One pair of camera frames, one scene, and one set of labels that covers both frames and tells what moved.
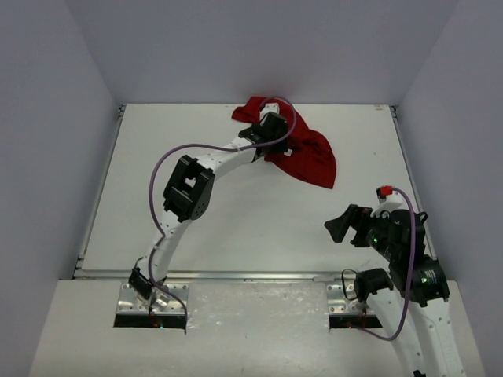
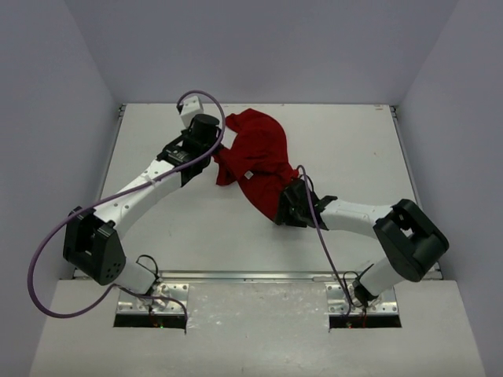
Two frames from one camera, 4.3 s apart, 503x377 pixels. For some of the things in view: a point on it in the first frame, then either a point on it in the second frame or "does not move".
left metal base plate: (129, 303) does not move
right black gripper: (354, 216) → (283, 215)
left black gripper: (280, 143) → (214, 146)
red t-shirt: (309, 152) → (257, 158)
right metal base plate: (337, 303) does not move
